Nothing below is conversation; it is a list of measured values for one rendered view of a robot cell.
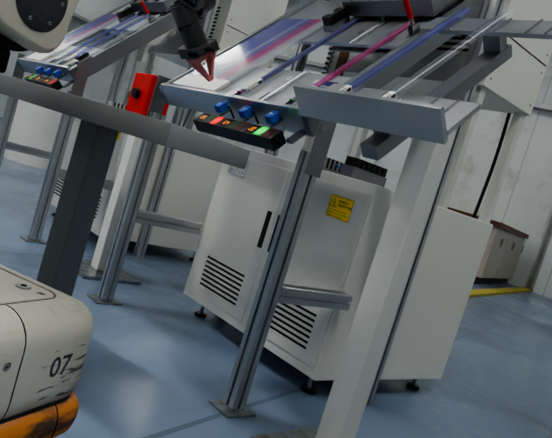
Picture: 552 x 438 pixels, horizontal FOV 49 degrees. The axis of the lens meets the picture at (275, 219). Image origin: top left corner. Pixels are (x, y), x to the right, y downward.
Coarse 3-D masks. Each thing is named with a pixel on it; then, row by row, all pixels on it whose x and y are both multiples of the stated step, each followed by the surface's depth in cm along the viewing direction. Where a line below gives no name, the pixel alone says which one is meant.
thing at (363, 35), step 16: (320, 0) 217; (336, 0) 211; (304, 16) 207; (320, 16) 201; (320, 32) 187; (352, 32) 178; (368, 32) 173; (384, 32) 169; (336, 48) 183; (352, 48) 179; (384, 48) 162
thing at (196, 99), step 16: (176, 96) 184; (192, 96) 176; (208, 96) 168; (224, 96) 161; (240, 96) 157; (208, 112) 174; (256, 112) 154; (288, 112) 143; (288, 128) 147; (304, 128) 141
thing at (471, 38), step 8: (512, 8) 133; (504, 16) 131; (488, 24) 128; (496, 24) 129; (480, 32) 126; (464, 40) 124; (472, 40) 125; (456, 48) 122; (464, 48) 124; (440, 56) 120; (448, 56) 121; (432, 64) 118; (440, 64) 120; (416, 72) 117; (424, 72) 117; (408, 80) 115; (416, 80) 116; (400, 88) 113; (408, 88) 115
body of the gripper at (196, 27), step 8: (192, 24) 146; (200, 24) 148; (184, 32) 147; (192, 32) 147; (200, 32) 148; (184, 40) 149; (192, 40) 148; (200, 40) 148; (208, 40) 151; (216, 40) 149; (184, 48) 152; (192, 48) 149; (200, 48) 147
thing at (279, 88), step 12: (252, 72) 176; (264, 72) 173; (288, 72) 167; (300, 72) 164; (240, 84) 171; (264, 84) 165; (276, 84) 162; (288, 84) 159; (312, 84) 154; (252, 96) 160; (264, 96) 157; (276, 96) 155; (288, 96) 153
